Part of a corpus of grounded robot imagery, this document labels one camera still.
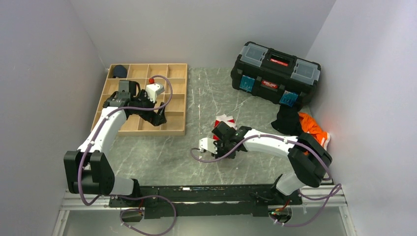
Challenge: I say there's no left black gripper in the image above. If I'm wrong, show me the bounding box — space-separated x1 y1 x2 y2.
131 89 166 126

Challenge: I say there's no red white underwear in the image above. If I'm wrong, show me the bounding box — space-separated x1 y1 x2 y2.
212 114 237 141

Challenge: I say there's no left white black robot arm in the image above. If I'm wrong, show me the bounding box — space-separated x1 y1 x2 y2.
63 78 167 207

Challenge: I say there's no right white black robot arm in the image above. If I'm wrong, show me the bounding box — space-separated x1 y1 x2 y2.
199 121 332 204

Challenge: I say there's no wooden compartment tray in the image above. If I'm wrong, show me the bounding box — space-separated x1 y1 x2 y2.
90 63 189 138

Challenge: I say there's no dark blue rolled garment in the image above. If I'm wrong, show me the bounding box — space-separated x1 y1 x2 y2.
112 64 128 78

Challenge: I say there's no black garment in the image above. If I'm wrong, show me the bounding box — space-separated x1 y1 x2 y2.
271 105 304 136

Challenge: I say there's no orange garment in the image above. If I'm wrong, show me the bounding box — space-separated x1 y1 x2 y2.
298 112 331 150

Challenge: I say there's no black toolbox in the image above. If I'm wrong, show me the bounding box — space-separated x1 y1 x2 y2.
230 41 321 110

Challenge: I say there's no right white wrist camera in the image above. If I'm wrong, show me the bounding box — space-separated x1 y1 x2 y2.
198 138 217 154

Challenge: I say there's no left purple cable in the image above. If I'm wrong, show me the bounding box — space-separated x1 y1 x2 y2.
78 75 178 236

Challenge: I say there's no purple cable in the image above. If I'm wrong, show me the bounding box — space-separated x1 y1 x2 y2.
190 133 343 228
78 75 178 236

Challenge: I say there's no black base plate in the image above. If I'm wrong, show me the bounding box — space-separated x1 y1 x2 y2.
109 184 302 219

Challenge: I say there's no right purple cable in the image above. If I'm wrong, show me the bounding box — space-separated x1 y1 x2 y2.
190 133 343 228

